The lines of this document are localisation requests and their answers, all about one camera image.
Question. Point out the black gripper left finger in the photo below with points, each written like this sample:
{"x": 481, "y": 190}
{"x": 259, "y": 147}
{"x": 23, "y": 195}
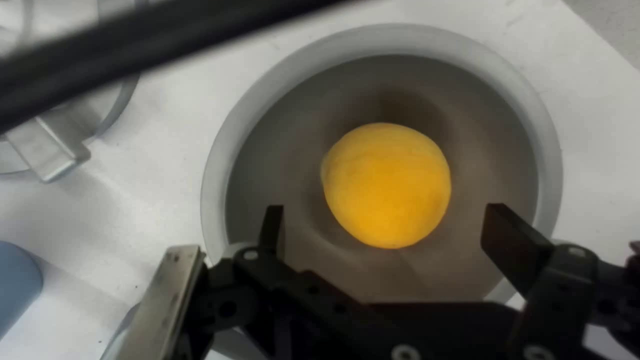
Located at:
{"x": 273, "y": 228}

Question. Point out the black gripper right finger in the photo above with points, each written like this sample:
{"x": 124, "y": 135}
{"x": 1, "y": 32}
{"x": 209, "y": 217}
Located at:
{"x": 515, "y": 246}

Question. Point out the round yellow sponge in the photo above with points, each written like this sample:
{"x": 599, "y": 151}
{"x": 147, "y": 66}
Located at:
{"x": 386, "y": 184}

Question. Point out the white toy kitchen unit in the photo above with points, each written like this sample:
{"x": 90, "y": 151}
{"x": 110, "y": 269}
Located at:
{"x": 101, "y": 231}

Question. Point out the grey toy faucet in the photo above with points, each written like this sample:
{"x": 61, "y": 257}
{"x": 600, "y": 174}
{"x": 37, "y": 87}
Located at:
{"x": 57, "y": 142}

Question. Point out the light blue cup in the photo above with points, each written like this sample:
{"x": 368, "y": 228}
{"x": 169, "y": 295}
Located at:
{"x": 21, "y": 283}

